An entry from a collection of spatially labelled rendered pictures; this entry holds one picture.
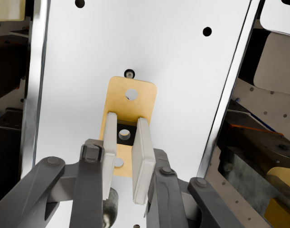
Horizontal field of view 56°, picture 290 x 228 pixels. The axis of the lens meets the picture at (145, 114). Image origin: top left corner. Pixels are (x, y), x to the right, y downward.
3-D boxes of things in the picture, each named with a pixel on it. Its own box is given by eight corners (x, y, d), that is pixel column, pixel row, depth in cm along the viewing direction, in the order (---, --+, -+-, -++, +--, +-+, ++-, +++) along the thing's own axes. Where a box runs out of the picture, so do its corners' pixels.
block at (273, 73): (243, 68, 61) (337, 106, 34) (193, 57, 59) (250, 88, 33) (254, 34, 59) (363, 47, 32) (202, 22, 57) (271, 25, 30)
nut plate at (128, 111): (137, 176, 24) (137, 184, 23) (93, 170, 23) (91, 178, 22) (158, 83, 21) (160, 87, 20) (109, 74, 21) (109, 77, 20)
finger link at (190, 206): (156, 190, 14) (212, 199, 14) (148, 146, 18) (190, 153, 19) (149, 215, 14) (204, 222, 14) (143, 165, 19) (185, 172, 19)
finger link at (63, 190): (94, 209, 14) (33, 201, 13) (100, 159, 18) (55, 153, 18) (99, 183, 13) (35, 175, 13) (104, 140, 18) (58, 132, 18)
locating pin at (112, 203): (116, 202, 36) (114, 240, 30) (91, 198, 36) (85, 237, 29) (120, 181, 35) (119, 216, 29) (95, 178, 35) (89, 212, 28)
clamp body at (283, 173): (232, 121, 65) (343, 226, 32) (184, 112, 63) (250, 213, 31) (241, 95, 63) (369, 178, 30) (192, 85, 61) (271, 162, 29)
